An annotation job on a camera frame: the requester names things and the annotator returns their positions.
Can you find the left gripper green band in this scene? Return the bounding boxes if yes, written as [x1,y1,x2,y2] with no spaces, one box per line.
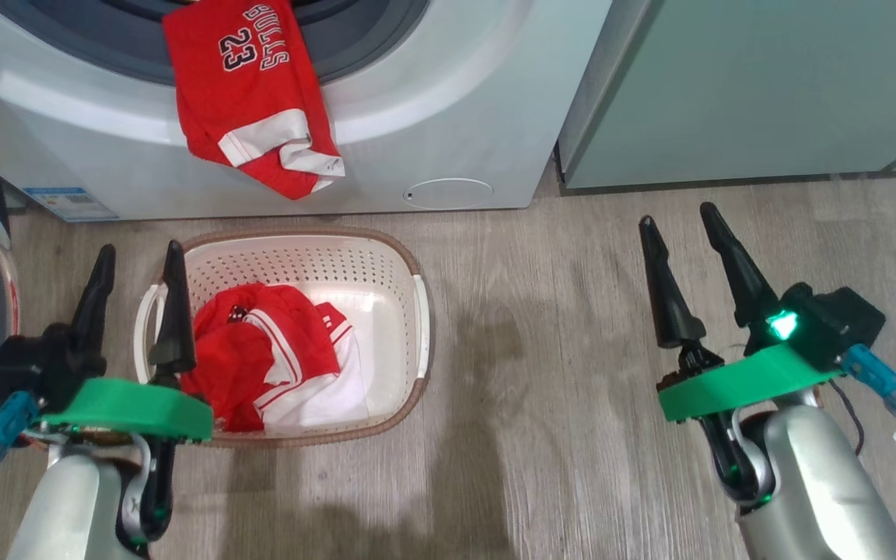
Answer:
[40,240,214,444]

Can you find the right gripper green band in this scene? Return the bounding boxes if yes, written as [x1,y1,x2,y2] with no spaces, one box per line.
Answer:
[639,202,845,425]

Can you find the red and white shorts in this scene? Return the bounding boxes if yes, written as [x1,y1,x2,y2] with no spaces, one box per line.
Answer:
[180,282,371,434]

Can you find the red number 23 jersey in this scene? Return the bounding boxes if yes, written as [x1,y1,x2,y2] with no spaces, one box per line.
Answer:
[162,0,345,201]

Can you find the white front-load washing machine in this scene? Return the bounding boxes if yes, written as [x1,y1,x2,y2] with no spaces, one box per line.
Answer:
[0,0,614,222]

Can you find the blue energy label sticker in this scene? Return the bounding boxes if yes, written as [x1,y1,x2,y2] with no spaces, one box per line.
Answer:
[23,187,118,222]

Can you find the pale green cabinet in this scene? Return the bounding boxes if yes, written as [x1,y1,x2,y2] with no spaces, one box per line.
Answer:
[557,0,896,190]

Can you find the cream laundry basket brown rim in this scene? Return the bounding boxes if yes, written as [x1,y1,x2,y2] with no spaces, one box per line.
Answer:
[133,227,435,448]

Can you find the round white filter cover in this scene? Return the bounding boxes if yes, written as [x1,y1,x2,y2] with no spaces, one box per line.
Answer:
[404,177,494,211]

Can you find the right cable blue connector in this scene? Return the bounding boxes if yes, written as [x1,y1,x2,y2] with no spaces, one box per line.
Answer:
[841,345,896,460]

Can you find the thin black arm wire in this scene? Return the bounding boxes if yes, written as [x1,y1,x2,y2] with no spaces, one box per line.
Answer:
[829,381,866,456]

